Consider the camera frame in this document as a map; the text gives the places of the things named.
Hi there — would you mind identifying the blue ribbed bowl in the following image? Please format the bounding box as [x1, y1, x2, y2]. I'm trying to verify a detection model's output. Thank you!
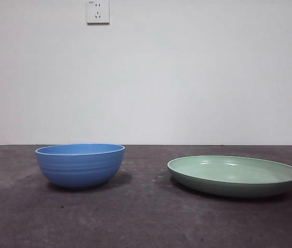
[35, 143, 125, 189]

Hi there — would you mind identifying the green round plate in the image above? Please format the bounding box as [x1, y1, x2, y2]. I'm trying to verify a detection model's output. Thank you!
[167, 154, 292, 198]

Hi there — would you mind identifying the white wall socket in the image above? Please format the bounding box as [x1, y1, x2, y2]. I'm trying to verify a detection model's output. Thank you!
[86, 0, 110, 26]

